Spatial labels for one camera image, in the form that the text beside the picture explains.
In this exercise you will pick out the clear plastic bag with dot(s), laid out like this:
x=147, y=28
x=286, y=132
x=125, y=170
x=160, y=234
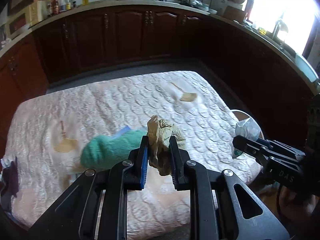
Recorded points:
x=246, y=130

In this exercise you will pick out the clear vinegar bottle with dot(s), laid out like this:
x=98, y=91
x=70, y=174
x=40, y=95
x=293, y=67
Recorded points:
x=63, y=3

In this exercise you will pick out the white round bin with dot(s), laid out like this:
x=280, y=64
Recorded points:
x=241, y=113

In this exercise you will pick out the dark wooden lower cabinets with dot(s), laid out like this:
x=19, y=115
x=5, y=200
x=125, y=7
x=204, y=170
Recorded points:
x=150, y=40

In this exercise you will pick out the stack of white bowls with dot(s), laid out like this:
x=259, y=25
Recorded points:
x=212, y=11

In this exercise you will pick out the metal faucet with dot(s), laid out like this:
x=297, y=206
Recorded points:
x=279, y=28

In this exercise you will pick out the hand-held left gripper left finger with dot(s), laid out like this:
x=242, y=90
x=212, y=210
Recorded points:
x=143, y=165

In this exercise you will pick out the green fuzzy towel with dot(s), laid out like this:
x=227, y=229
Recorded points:
x=110, y=150

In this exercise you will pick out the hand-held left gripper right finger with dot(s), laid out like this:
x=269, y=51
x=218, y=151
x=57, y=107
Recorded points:
x=175, y=166

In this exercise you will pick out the dark soy sauce bottle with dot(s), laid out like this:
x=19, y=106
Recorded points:
x=50, y=7

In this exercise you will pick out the cream microwave oven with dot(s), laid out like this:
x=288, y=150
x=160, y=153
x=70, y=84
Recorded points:
x=18, y=23

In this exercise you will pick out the red capped sauce bottle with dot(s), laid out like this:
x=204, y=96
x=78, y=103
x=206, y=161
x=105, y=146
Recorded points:
x=56, y=5

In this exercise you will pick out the beige paper towel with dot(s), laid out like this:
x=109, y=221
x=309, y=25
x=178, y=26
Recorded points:
x=161, y=135

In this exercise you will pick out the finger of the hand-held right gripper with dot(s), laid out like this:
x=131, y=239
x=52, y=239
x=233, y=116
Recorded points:
x=243, y=146
x=280, y=148

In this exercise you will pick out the wooden cutting board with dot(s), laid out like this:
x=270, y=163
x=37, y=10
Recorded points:
x=234, y=13

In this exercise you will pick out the yellow capped sauce bottle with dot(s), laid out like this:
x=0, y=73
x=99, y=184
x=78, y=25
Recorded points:
x=68, y=2

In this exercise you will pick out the white quilted tablecloth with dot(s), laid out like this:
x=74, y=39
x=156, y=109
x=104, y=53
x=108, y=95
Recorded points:
x=112, y=100

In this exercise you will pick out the window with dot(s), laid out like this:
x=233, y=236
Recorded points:
x=280, y=10

